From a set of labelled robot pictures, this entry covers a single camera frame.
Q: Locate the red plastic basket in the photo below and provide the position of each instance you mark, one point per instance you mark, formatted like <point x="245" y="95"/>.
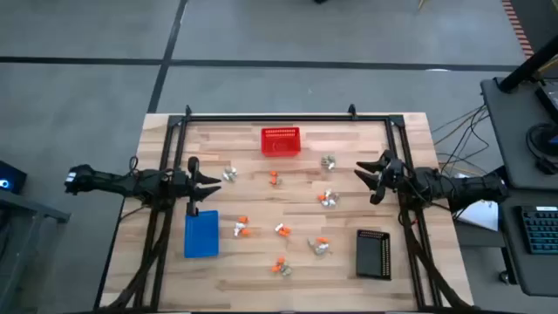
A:
<point x="281" y="141"/>

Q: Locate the black computer with blue light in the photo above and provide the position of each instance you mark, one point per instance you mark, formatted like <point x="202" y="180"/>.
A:
<point x="13" y="174"/>

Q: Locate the white paper sheet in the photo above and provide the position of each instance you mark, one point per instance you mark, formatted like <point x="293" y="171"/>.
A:
<point x="484" y="216"/>

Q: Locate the white plastic skeleton toy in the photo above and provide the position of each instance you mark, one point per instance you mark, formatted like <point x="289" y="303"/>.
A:
<point x="332" y="166"/>
<point x="279" y="227"/>
<point x="328" y="193"/>
<point x="238" y="228"/>
<point x="329" y="203"/>
<point x="226" y="175"/>
<point x="233" y="170"/>
<point x="324" y="246"/>

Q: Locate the grey desk with keyboard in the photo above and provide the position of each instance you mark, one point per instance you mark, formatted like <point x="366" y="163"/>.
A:
<point x="512" y="261"/>

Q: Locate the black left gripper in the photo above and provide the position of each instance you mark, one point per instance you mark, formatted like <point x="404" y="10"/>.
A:
<point x="193" y="187"/>

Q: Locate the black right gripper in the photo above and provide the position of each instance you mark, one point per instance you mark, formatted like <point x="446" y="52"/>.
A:
<point x="392" y="174"/>

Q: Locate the black backlit keyboard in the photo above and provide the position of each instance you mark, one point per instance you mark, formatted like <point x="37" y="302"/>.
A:
<point x="540" y="229"/>

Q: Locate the black aluminium table frame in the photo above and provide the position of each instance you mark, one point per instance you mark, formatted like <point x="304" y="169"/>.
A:
<point x="283" y="118"/>

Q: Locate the black stand pole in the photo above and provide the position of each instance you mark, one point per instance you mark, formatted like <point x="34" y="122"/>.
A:
<point x="523" y="70"/>

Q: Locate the grey metal cart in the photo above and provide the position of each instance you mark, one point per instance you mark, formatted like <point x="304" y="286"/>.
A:
<point x="26" y="209"/>

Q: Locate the black caster wheel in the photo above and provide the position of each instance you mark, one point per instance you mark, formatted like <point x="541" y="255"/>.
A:
<point x="504" y="277"/>

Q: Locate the orange striped floor tape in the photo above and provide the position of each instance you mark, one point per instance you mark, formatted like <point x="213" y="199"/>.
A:
<point x="519" y="30"/>

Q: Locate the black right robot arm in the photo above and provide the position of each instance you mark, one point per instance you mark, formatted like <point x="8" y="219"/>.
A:
<point x="457" y="185"/>

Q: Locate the blue plastic basket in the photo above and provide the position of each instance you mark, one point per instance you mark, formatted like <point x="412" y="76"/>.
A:
<point x="201" y="235"/>

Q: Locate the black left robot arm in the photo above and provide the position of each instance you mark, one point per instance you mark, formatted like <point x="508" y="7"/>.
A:
<point x="113" y="181"/>

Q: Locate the black plastic basket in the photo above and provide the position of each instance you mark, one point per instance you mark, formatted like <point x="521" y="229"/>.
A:
<point x="370" y="255"/>

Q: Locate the black laptop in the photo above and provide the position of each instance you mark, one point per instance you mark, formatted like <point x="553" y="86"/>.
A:
<point x="550" y="98"/>

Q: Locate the black table clamp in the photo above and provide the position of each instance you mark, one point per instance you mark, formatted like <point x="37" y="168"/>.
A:
<point x="352" y="110"/>
<point x="188" y="111"/>

